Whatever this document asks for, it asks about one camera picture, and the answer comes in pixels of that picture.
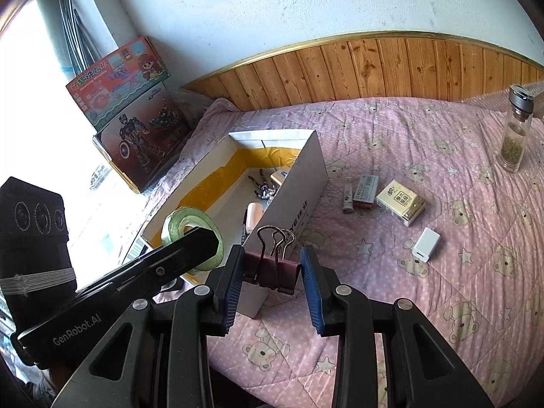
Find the green clear tape roll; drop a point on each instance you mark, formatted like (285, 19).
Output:
(182, 216)

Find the purple toy figure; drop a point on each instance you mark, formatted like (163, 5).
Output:
(263, 189)

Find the dark red binder clip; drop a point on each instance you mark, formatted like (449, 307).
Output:
(272, 272)

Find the glass bottle with metal cap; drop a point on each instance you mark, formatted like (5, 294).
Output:
(514, 144)

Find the small gold box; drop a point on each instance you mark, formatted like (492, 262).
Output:
(279, 177)

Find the yellow white tissue packet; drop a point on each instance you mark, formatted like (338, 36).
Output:
(399, 202)

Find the grey tube with clear cap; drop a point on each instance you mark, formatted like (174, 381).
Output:
(347, 197)

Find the colourful cartoon toy box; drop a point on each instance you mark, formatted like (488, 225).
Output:
(123, 76)

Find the dark robot toy box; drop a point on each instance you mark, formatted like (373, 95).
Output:
(140, 140)

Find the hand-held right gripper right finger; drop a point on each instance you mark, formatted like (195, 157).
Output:
(312, 293)

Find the clear bubble wrap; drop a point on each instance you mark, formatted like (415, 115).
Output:
(537, 102)

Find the white cardboard box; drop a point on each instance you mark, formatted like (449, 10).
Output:
(297, 187)

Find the black marker pen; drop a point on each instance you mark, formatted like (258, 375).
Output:
(245, 231)

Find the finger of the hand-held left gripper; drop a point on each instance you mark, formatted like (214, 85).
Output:
(178, 259)

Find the red and white small box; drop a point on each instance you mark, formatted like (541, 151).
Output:
(366, 189)

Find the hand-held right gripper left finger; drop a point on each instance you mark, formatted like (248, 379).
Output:
(231, 289)

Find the pink bear printed blanket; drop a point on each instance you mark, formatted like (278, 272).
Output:
(425, 306)

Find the white charger plug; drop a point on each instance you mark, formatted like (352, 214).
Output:
(427, 244)

